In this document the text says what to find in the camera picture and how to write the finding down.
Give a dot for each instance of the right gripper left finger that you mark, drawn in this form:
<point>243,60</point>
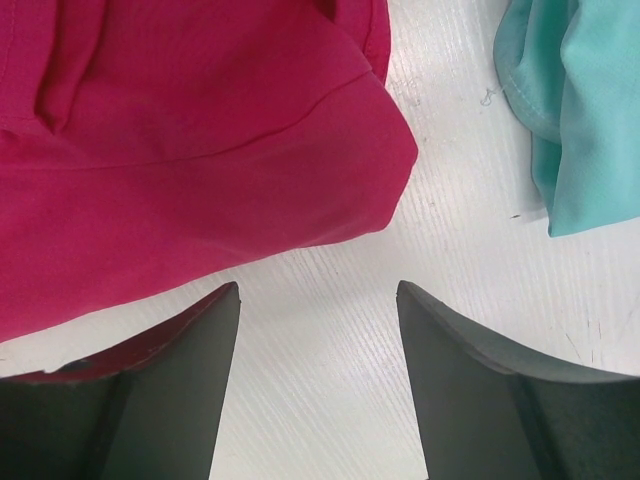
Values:
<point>146,408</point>

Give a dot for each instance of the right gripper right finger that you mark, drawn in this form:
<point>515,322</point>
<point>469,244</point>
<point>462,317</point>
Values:
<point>488,407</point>

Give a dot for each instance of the pink t shirt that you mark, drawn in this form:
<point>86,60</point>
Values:
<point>148,144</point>

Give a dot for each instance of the teal folded t shirt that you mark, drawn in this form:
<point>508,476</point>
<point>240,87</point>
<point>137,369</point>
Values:
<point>570,73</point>

